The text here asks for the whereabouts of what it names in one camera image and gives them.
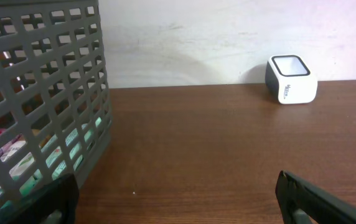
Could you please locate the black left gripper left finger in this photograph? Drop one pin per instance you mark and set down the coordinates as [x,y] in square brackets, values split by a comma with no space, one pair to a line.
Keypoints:
[60,195]

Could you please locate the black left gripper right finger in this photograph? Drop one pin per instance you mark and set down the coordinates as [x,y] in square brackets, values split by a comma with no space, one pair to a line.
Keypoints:
[302,202]

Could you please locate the white barcode scanner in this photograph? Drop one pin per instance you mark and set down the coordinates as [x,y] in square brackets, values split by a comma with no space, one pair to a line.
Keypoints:
[289,80]

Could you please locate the grey plastic mesh basket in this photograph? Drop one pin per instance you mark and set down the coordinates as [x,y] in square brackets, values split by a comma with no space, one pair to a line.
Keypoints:
[55,110]

